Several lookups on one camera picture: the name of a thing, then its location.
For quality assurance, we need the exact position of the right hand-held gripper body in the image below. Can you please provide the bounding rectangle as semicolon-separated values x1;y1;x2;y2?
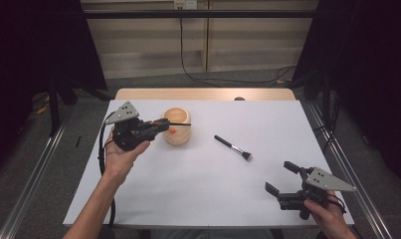
277;166;358;221

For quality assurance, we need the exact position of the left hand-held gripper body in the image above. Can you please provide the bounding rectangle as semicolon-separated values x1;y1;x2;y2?
104;101;156;152

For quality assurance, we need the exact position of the beige ribbed cup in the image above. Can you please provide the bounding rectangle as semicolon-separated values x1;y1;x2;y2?
161;107;192;146

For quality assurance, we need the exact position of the black makeup brush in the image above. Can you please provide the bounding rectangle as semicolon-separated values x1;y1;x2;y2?
214;134;253;162

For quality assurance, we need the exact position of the person's left hand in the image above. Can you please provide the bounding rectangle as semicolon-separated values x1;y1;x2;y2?
102;130;152;185

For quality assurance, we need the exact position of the person's right hand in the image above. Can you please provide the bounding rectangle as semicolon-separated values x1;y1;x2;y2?
303;194;355;239

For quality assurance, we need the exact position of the white table cover sheet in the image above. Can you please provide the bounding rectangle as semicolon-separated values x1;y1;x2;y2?
62;99;355;229

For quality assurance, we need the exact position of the black metal stand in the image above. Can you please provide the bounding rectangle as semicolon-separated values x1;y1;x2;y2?
321;71;332;126
48;74;62;137

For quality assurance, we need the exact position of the black curtain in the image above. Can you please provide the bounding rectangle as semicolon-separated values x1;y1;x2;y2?
0;0;108;175
292;0;401;191

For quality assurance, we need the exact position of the black horizontal bar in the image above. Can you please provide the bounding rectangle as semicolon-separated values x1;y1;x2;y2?
83;9;317;20

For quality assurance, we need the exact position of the right hand-held gripper cable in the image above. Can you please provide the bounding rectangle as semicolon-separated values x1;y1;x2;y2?
326;193;348;214

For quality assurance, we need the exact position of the hand-held gripper cable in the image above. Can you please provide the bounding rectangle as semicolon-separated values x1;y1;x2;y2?
326;193;348;214
98;120;118;230

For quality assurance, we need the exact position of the left hand-held gripper cable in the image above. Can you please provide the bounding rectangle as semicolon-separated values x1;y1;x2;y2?
98;120;118;230

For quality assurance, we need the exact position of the aluminium floor rail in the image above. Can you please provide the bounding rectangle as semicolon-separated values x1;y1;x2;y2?
0;109;74;239
303;101;393;239

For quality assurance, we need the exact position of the black wall cable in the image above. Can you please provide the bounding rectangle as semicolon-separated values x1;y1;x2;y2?
179;8;298;89

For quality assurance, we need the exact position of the white wall socket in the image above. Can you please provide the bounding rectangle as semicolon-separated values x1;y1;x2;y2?
173;0;198;10

